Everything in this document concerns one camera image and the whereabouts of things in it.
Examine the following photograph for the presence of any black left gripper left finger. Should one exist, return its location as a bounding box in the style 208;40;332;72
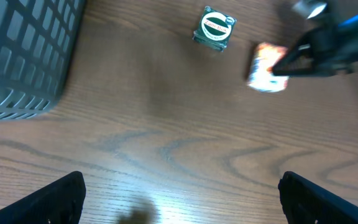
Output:
0;171;86;224

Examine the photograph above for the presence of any orange Kleenex tissue pack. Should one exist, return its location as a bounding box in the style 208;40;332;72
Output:
247;42;289;93

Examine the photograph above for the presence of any round sticker item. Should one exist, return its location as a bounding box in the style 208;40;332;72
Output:
193;6;237;52

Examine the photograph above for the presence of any grey plastic mesh basket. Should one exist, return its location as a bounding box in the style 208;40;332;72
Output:
0;0;87;121

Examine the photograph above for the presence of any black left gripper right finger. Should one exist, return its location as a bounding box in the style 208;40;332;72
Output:
278;171;358;224

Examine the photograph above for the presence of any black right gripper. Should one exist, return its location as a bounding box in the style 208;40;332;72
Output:
272;6;358;77

